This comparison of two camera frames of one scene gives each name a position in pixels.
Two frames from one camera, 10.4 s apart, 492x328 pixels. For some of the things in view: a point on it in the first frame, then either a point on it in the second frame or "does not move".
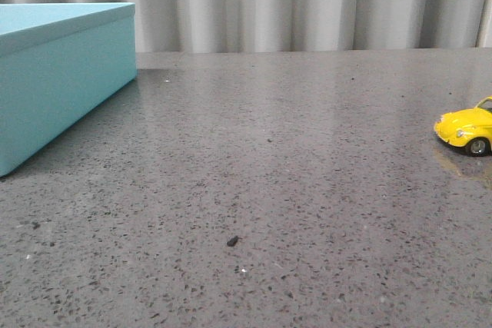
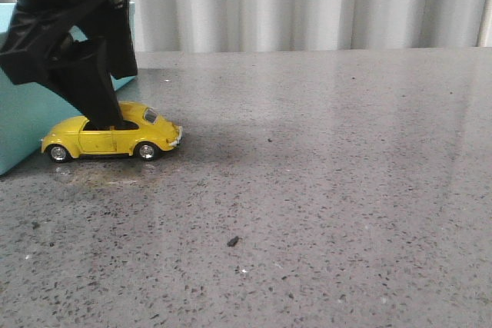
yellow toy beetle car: x=468 y=127 to x=144 y=132
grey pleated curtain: x=253 y=5 does not move
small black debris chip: x=232 y=242 does not move
